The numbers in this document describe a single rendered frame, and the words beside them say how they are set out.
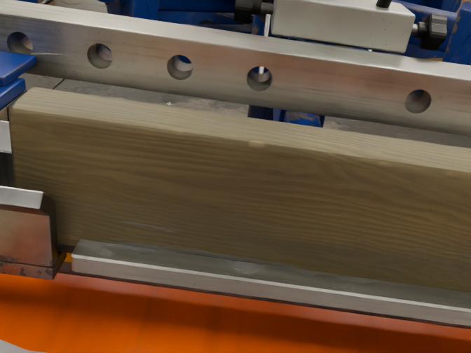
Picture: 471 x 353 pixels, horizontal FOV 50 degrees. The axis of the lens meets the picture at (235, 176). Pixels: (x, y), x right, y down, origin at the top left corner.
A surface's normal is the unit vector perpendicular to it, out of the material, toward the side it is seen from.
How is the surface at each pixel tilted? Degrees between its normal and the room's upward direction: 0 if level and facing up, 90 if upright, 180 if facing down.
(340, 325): 0
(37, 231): 90
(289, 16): 90
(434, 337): 0
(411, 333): 0
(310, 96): 90
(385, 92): 90
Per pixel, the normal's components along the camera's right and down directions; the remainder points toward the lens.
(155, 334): 0.13, -0.87
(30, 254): -0.06, 0.48
